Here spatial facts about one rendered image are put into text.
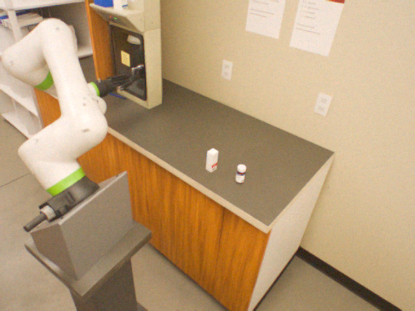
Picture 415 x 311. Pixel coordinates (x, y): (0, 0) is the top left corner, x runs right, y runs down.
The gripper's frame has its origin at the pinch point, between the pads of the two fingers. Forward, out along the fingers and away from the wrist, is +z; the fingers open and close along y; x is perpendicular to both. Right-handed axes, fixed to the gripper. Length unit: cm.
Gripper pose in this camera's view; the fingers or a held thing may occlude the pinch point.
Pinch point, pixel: (133, 77)
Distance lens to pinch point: 188.8
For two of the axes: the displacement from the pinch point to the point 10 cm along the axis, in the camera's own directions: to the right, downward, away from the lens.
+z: 6.5, -4.2, 6.3
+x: -1.7, 7.3, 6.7
